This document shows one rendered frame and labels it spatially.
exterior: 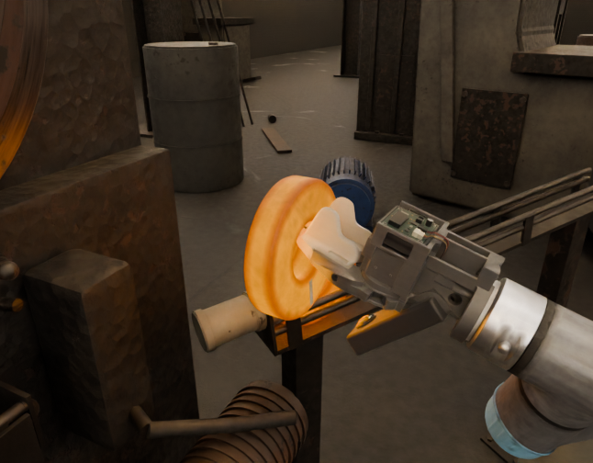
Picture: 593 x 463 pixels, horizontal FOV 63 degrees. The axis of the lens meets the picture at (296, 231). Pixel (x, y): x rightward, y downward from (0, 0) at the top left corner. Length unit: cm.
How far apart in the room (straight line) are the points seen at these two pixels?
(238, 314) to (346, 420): 87
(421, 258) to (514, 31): 237
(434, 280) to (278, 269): 15
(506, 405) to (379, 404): 101
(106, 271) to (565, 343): 46
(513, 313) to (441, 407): 114
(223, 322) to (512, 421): 36
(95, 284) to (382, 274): 30
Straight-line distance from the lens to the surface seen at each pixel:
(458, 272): 46
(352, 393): 157
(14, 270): 38
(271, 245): 46
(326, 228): 48
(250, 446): 72
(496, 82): 279
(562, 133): 273
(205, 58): 300
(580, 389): 47
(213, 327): 66
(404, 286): 46
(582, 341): 47
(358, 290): 47
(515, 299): 46
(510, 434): 57
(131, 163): 72
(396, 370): 167
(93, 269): 59
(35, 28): 50
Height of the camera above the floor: 106
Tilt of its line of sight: 25 degrees down
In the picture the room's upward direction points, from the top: straight up
